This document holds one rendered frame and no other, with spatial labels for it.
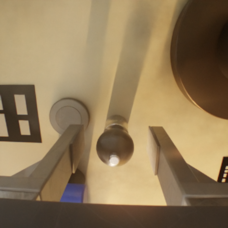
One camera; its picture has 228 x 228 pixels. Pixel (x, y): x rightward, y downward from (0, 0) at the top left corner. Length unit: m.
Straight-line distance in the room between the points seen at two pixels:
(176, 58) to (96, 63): 0.08
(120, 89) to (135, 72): 0.02
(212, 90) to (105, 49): 0.12
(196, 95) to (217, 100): 0.02
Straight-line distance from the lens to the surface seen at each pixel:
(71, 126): 0.16
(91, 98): 0.19
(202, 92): 0.18
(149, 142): 0.16
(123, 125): 0.16
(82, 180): 0.22
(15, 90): 0.22
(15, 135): 0.24
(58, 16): 0.20
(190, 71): 0.18
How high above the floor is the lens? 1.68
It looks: 2 degrees up
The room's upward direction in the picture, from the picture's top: 89 degrees counter-clockwise
